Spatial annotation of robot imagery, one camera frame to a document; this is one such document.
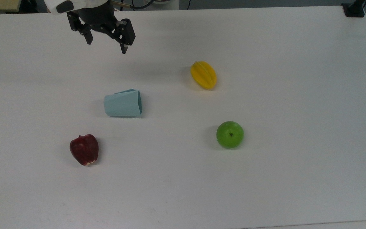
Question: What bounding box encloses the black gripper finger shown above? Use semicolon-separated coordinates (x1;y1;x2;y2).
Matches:
67;11;94;45
111;18;136;54

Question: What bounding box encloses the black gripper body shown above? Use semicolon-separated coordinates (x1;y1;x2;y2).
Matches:
77;0;122;33

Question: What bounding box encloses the light blue faceted mug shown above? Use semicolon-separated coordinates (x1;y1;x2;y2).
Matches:
104;89;143;117

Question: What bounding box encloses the yellow starfruit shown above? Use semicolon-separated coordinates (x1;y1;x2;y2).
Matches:
191;61;217;90

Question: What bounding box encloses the red apple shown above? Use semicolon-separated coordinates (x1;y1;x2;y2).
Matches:
70;134;99;166

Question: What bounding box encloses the green apple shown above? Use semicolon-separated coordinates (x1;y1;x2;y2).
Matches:
216;121;244;149

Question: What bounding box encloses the black cable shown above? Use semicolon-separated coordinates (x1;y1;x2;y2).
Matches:
111;0;155;9

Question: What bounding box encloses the black clamp mount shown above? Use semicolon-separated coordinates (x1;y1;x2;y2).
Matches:
341;0;366;17

